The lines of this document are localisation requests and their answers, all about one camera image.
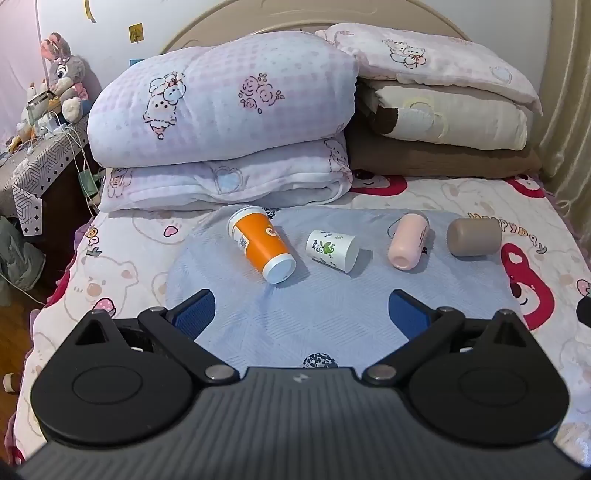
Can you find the yellow tape strip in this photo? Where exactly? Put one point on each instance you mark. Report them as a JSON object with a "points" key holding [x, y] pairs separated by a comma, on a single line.
{"points": [[90, 10]]}

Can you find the light blue mat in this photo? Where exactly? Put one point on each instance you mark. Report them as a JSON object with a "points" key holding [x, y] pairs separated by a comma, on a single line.
{"points": [[323, 307]]}

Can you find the lavender checked folded quilt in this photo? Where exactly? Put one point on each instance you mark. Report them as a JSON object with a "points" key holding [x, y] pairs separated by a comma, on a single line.
{"points": [[221, 106]]}

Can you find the beige headboard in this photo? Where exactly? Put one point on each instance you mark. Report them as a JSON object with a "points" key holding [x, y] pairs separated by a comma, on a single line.
{"points": [[258, 18]]}

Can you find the brown pillow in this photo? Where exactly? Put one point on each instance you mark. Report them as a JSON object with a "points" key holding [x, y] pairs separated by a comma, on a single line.
{"points": [[438, 159]]}

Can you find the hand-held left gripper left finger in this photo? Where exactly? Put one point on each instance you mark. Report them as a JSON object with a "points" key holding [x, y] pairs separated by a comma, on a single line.
{"points": [[196, 314]]}

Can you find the orange paper cup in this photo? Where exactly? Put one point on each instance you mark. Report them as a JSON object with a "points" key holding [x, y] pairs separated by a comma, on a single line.
{"points": [[259, 243]]}

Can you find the pink cylindrical bottle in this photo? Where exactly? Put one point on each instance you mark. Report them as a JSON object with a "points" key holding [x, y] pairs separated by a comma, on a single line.
{"points": [[408, 240]]}

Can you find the bedside table with patterned cloth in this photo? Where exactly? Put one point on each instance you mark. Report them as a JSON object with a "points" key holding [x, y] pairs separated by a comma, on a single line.
{"points": [[37, 161]]}

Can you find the dark wooden nightstand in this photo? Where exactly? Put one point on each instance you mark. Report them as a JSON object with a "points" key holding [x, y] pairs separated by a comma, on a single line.
{"points": [[64, 230]]}

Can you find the white cup with green print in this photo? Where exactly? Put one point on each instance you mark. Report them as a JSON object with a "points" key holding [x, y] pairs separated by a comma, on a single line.
{"points": [[333, 250]]}

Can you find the pink curtain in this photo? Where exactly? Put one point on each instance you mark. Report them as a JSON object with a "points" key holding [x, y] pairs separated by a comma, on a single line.
{"points": [[18, 55]]}

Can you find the green cloth bundle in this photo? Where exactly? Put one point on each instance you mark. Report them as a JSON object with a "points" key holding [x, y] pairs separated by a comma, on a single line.
{"points": [[18, 263]]}

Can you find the grey bunny plush toy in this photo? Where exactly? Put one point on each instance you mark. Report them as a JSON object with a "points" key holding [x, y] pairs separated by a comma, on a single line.
{"points": [[64, 74]]}

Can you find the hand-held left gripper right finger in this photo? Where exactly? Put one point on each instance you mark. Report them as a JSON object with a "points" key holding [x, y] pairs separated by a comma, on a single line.
{"points": [[406, 314]]}

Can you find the cream pillow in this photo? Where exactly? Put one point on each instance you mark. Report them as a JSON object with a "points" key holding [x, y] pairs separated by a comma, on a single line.
{"points": [[461, 120]]}

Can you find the pink printed pillow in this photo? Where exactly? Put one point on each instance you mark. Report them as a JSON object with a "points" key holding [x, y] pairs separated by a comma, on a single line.
{"points": [[443, 60]]}

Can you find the yellow wall sticker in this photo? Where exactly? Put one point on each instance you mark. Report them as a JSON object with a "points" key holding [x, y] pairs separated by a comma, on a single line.
{"points": [[136, 33]]}

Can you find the beige curtain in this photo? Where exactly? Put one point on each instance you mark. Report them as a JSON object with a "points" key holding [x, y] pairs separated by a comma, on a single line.
{"points": [[565, 92]]}

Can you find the brown cup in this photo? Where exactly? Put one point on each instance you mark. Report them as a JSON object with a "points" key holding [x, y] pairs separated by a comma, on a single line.
{"points": [[475, 236]]}

